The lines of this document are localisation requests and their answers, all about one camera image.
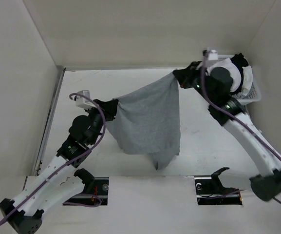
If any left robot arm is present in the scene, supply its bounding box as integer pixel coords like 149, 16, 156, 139
0, 99, 118, 234

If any white plastic basket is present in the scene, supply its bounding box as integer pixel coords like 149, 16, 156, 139
217, 55, 262, 106

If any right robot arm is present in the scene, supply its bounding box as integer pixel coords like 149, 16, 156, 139
172, 62, 281, 201

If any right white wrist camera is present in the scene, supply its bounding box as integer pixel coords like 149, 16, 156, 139
202, 48, 219, 61

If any white tank top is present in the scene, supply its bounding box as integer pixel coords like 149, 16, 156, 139
206, 58, 253, 98

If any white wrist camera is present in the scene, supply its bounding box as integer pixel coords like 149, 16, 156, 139
202, 48, 219, 61
75, 90, 94, 110

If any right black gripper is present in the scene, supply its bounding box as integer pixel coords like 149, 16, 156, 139
174, 61, 216, 103

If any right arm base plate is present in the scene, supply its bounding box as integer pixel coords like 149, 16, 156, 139
194, 167, 242, 205

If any metal table edge rail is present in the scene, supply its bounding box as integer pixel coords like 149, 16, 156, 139
31, 65, 66, 176

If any grey tank top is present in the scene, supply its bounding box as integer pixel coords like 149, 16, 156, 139
106, 73, 181, 170

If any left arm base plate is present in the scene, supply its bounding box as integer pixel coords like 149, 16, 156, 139
63, 177, 109, 208

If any black tank top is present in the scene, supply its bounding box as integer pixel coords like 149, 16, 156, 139
230, 53, 249, 95

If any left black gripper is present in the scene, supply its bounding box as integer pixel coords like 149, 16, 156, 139
85, 98, 119, 144

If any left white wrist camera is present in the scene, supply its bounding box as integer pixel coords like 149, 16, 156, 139
75, 90, 94, 110

